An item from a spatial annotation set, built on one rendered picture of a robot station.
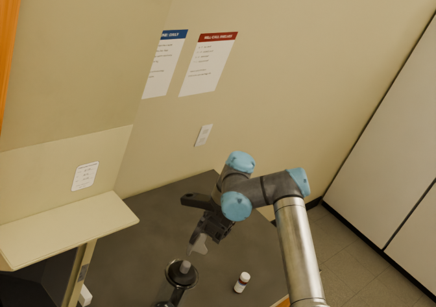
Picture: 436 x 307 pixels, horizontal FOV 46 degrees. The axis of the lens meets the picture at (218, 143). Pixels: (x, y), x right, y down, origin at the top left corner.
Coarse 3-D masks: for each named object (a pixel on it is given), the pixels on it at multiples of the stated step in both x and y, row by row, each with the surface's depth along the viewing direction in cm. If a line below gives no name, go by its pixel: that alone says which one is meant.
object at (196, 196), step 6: (192, 192) 151; (180, 198) 149; (186, 198) 148; (192, 198) 147; (198, 198) 147; (204, 198) 147; (186, 204) 148; (192, 204) 147; (198, 204) 146; (204, 204) 145; (210, 204) 143
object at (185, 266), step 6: (174, 264) 160; (180, 264) 161; (186, 264) 158; (168, 270) 159; (174, 270) 158; (180, 270) 159; (186, 270) 158; (192, 270) 161; (174, 276) 157; (180, 276) 157; (186, 276) 158; (192, 276) 159; (180, 282) 157; (186, 282) 157; (192, 282) 158
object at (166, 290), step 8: (168, 264) 161; (168, 272) 159; (160, 288) 164; (168, 288) 159; (176, 288) 158; (160, 296) 163; (168, 296) 160; (176, 296) 160; (184, 296) 161; (152, 304) 169; (160, 304) 164; (168, 304) 162; (176, 304) 162
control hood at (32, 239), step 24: (48, 216) 114; (72, 216) 116; (96, 216) 119; (120, 216) 122; (0, 240) 104; (24, 240) 106; (48, 240) 109; (72, 240) 111; (0, 264) 104; (24, 264) 102
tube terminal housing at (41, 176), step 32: (128, 128) 117; (0, 160) 97; (32, 160) 102; (64, 160) 109; (96, 160) 117; (0, 192) 102; (32, 192) 108; (64, 192) 116; (96, 192) 124; (0, 224) 108
